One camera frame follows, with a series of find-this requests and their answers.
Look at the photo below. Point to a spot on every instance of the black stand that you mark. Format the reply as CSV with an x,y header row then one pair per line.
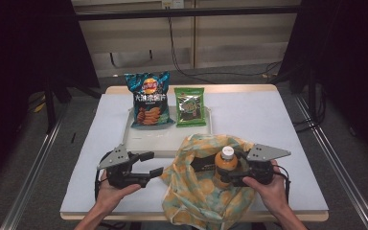
x,y
50,108

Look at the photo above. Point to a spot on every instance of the blue potato chip bag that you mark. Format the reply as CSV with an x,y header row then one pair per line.
x,y
148,102

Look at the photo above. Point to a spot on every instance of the black box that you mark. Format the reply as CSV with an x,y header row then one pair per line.
x,y
202,164

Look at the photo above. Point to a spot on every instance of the metal floor rail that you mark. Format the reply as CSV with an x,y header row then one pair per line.
x,y
35,172
332,159

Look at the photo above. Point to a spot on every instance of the beige cabinet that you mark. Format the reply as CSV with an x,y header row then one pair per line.
x,y
236,38

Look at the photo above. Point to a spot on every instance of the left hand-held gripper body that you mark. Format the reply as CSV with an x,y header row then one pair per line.
x,y
113,158

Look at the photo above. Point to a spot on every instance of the white wall socket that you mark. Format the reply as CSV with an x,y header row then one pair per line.
x,y
172,3

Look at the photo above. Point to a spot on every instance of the orange juice bottle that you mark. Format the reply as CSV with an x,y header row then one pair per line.
x,y
225,164

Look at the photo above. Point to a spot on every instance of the white table mat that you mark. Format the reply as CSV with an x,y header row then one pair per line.
x,y
252,121

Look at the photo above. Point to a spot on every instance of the black frame bar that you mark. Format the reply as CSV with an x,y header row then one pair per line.
x,y
204,12

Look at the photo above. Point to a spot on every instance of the black curtain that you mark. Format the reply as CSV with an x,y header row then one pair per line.
x,y
19,48
348,48

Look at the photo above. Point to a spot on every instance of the person's right hand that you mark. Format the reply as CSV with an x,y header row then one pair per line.
x,y
274,195

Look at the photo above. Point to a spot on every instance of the person's left hand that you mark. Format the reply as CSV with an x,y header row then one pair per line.
x,y
108,195

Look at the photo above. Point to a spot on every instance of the white tray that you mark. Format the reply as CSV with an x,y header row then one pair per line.
x,y
159,140

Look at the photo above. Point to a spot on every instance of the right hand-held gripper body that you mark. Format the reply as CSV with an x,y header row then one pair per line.
x,y
263,152

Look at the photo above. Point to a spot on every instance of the green snack packet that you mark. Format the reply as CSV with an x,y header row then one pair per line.
x,y
190,107

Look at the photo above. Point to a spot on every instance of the fruit print fabric bag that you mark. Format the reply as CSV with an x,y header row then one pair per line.
x,y
204,198

